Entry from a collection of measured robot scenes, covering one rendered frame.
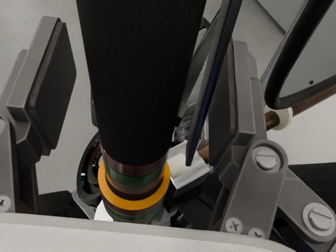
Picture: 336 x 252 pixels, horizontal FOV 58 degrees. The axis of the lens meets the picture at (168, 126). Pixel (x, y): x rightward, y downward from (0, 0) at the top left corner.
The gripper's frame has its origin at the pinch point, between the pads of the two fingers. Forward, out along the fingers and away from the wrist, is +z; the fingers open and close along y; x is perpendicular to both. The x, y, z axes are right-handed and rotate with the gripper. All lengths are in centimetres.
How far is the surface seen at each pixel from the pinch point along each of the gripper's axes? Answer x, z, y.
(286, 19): -138, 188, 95
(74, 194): -39.7, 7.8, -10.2
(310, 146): -33.4, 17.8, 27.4
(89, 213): -41.1, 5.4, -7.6
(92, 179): -29.5, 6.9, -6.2
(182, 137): -39.9, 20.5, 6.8
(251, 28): -152, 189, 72
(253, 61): -38, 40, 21
